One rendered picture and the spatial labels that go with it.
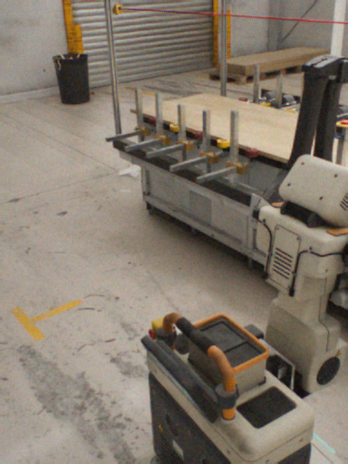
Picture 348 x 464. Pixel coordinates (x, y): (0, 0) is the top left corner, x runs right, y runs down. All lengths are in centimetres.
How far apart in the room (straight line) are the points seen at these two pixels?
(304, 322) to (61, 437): 138
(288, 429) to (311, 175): 69
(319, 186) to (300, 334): 48
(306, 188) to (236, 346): 49
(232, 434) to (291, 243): 54
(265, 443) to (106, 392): 144
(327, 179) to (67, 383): 184
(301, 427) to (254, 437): 14
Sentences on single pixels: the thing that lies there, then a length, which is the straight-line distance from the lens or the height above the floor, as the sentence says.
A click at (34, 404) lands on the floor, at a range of 280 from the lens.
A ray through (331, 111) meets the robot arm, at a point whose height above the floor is 146.
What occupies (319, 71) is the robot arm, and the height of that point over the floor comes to 160.
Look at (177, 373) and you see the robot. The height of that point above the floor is 95.
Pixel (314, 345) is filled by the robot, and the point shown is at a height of 85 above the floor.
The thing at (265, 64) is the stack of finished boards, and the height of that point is 27.
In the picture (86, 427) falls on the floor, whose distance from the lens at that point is 263.
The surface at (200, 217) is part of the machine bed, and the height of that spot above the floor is 20.
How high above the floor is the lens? 189
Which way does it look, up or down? 27 degrees down
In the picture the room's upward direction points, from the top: 2 degrees counter-clockwise
